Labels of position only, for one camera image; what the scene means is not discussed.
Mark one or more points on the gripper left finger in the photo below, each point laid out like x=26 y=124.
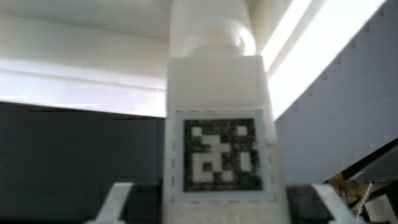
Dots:
x=109 y=214

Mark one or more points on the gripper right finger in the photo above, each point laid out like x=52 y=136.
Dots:
x=344 y=216

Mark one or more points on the white table leg with tag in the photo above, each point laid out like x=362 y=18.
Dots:
x=223 y=180

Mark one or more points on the white square tabletop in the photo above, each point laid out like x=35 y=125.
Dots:
x=150 y=56

